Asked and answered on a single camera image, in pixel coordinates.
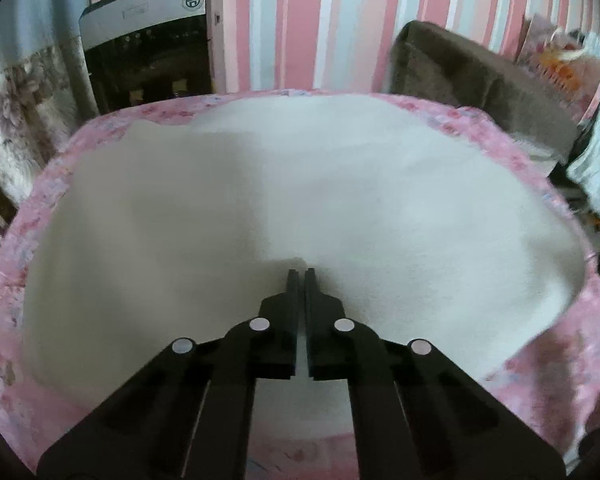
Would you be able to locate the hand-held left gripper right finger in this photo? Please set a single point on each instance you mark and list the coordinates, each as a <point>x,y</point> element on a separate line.
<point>311,300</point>

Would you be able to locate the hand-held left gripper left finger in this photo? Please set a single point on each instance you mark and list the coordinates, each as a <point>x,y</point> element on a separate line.
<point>292,300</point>

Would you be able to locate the white zip-up fleece jacket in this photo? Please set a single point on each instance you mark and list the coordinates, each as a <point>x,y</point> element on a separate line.
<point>260,210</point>

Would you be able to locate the pink floral tablecloth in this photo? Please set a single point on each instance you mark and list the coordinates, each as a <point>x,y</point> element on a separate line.
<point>545,360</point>

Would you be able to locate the brown chair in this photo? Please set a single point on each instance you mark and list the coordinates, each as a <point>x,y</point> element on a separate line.
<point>480,85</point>

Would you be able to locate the black and silver water dispenser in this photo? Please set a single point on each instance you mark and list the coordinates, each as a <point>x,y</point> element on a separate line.
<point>150,45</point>

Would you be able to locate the white patterned cloth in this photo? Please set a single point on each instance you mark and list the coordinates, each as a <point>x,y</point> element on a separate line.
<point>597,160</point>

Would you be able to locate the floral curtain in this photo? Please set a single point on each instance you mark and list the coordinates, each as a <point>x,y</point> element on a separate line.
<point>15,125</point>

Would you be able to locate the floral printed bag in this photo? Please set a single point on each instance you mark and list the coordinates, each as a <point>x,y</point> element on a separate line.
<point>560,55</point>

